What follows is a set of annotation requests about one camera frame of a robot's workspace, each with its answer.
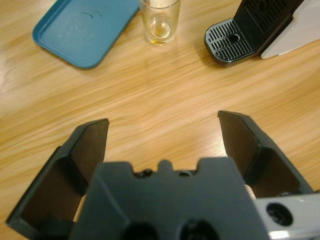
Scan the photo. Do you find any metal grille drip tray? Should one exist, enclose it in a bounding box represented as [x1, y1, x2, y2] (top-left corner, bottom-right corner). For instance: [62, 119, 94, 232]
[204, 19, 258, 67]

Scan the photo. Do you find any clear drinking glass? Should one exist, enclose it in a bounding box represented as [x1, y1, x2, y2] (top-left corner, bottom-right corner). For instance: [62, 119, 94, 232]
[139, 0, 181, 47]

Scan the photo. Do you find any white capsule coffee machine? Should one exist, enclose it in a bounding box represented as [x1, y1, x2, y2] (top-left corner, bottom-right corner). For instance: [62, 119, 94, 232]
[232, 0, 320, 60]

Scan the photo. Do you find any teal plastic tray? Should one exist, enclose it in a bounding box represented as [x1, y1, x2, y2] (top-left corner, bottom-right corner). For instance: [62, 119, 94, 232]
[32, 0, 141, 70]

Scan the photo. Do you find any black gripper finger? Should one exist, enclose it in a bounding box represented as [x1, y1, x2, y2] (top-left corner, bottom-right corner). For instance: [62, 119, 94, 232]
[6, 118, 111, 235]
[217, 110, 316, 200]

